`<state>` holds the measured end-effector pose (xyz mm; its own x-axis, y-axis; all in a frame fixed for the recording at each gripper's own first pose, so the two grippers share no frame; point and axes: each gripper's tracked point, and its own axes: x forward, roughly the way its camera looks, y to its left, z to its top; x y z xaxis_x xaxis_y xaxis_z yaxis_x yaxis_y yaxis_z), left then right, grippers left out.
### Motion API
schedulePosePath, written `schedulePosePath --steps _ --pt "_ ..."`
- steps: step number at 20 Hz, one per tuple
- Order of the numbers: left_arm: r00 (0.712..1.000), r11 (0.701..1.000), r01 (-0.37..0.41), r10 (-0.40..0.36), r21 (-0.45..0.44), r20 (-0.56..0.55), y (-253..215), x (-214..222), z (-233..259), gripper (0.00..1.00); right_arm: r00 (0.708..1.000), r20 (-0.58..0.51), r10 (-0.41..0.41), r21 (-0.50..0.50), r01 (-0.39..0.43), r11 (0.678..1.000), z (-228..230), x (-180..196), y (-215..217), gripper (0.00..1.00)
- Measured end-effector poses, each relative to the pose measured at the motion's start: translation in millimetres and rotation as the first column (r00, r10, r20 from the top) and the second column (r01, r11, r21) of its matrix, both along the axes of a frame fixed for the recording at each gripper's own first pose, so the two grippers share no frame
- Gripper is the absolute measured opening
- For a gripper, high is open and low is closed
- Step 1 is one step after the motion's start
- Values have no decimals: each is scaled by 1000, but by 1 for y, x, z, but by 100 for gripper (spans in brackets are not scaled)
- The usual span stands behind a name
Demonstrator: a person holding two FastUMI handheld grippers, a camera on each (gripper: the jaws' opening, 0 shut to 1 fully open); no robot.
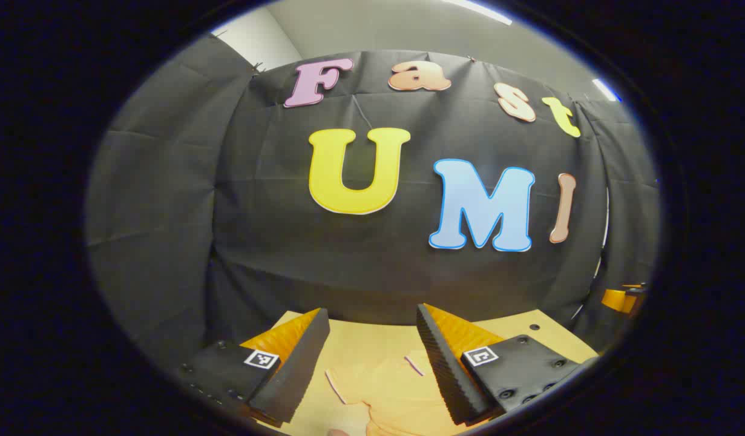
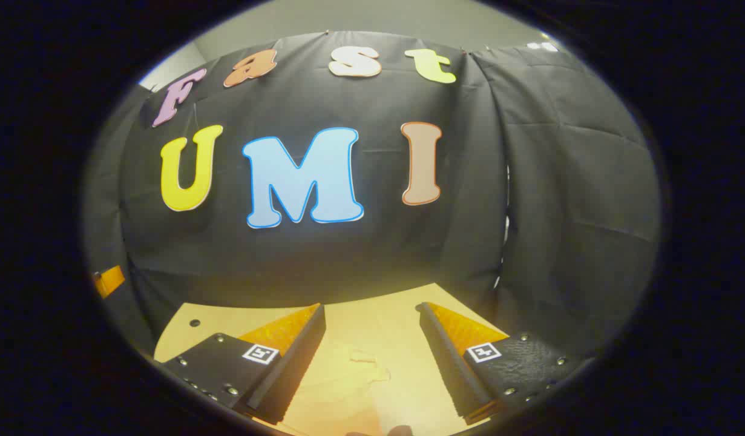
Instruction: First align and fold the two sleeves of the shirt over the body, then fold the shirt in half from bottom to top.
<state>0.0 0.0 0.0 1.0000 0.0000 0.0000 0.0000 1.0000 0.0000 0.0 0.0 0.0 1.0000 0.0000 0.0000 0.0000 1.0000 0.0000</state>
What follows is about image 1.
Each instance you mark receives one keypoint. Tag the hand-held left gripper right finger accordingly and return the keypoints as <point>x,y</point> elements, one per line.
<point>448,375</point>

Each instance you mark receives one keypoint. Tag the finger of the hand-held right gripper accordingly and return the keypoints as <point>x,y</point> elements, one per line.
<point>617,300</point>

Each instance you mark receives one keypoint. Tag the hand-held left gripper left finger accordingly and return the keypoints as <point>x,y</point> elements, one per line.
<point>296,369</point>

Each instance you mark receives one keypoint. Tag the orange T-shirt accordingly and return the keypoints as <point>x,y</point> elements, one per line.
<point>396,399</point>

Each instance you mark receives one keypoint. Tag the black backdrop cloth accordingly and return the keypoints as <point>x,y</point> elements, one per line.
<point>378,266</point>

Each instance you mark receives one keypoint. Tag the ceiling light strip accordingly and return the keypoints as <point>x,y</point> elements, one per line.
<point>481,10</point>
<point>605,89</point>

